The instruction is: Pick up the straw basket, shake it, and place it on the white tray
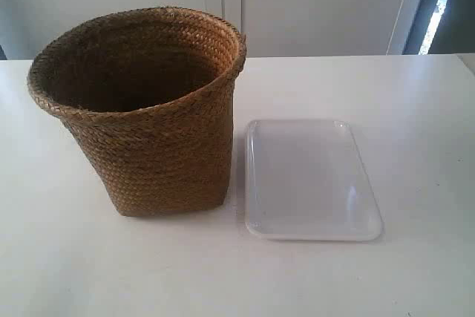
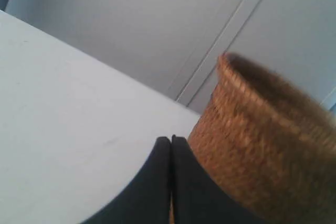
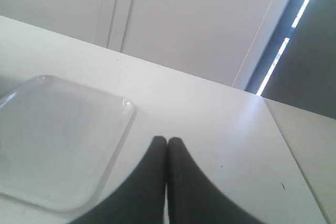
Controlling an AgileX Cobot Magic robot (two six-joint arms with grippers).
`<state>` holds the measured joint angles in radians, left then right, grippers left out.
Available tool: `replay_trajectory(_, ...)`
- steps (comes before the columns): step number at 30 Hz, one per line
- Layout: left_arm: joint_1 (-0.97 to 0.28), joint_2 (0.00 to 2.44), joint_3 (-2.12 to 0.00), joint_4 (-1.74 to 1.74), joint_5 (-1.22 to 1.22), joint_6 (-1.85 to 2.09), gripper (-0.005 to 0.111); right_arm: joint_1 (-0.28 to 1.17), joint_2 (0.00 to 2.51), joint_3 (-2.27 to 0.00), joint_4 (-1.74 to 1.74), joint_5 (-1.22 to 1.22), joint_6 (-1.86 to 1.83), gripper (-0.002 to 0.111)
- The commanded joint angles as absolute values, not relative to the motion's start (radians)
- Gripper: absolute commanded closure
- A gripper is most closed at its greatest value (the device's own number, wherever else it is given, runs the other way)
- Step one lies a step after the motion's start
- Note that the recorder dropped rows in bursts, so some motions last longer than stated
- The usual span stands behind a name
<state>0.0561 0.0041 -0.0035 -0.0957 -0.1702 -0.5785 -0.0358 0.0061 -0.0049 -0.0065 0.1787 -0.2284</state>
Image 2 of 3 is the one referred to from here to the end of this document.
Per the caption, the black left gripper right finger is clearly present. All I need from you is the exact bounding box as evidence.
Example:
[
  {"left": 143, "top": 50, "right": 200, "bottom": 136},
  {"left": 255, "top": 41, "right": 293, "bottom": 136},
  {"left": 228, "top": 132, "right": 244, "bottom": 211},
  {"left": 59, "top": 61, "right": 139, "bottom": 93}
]
[{"left": 171, "top": 135, "right": 263, "bottom": 224}]

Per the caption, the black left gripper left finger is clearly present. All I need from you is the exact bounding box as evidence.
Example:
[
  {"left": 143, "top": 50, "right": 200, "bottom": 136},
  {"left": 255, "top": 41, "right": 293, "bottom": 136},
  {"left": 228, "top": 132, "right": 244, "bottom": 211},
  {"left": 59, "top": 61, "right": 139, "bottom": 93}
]
[{"left": 84, "top": 137, "right": 171, "bottom": 223}]

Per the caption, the brown woven wicker basket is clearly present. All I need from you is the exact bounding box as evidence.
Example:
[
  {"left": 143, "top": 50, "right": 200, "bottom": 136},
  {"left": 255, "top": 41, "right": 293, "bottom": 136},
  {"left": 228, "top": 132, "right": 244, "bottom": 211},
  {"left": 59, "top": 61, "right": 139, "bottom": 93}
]
[{"left": 185, "top": 53, "right": 335, "bottom": 223}]

